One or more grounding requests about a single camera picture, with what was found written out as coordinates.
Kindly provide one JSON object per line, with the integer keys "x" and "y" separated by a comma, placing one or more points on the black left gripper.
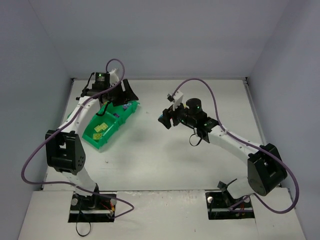
{"x": 119, "y": 92}

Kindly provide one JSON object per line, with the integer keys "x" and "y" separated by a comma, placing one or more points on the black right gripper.
{"x": 171, "y": 117}

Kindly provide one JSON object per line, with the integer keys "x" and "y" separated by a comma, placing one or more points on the lime rectangular lego brick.
{"x": 103, "y": 126}

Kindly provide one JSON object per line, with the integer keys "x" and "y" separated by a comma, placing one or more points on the lime curved lego brick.
{"x": 97, "y": 129}

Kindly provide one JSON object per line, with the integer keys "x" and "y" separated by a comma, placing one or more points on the lime square lego brick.
{"x": 96, "y": 136}

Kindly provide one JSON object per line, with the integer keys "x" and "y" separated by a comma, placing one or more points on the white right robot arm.
{"x": 263, "y": 172}

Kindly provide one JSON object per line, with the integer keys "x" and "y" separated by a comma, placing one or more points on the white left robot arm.
{"x": 64, "y": 149}

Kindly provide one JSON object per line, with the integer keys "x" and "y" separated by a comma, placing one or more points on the green divided plastic bin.
{"x": 113, "y": 123}

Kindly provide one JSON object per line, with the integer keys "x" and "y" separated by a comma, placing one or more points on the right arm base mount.
{"x": 221, "y": 206}

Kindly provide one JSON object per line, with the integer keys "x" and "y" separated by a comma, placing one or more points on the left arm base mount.
{"x": 91, "y": 209}

